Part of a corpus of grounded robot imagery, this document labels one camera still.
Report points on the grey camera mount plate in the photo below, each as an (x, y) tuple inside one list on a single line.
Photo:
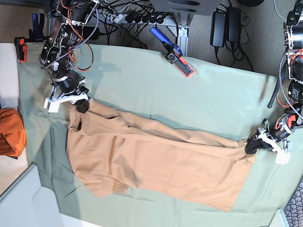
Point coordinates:
[(199, 7)]

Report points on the grey plastic bin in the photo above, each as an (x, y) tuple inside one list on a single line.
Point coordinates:
[(26, 203)]

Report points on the dark orange folded garment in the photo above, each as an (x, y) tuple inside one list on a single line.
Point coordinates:
[(12, 133)]

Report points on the aluminium frame post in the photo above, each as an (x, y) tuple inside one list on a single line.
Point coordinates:
[(179, 24)]

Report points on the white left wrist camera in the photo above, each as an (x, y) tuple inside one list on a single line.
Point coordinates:
[(282, 158)]

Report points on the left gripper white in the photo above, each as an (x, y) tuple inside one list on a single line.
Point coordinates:
[(268, 137)]

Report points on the blue clamp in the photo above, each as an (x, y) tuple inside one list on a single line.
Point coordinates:
[(174, 55), (35, 35)]

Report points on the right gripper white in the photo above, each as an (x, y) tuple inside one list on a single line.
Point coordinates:
[(78, 97)]

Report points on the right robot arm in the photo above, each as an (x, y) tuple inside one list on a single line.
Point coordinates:
[(57, 56)]

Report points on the light green table cloth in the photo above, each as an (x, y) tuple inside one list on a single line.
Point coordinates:
[(224, 101)]

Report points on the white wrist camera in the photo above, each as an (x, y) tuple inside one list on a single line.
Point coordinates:
[(52, 105), (282, 158)]

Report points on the blue clamp on left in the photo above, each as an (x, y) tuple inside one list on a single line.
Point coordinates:
[(35, 35)]

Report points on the power strip with plugs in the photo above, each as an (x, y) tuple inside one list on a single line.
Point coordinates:
[(135, 18)]

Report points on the blue clamp at centre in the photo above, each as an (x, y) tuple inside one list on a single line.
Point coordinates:
[(174, 55)]

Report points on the black power brick pair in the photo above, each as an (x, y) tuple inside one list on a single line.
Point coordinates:
[(226, 26)]

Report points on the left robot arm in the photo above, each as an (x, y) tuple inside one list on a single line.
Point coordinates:
[(288, 91)]

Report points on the tan orange T-shirt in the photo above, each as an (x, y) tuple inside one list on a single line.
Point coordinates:
[(110, 151)]

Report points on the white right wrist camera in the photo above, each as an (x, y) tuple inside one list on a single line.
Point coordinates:
[(52, 105)]

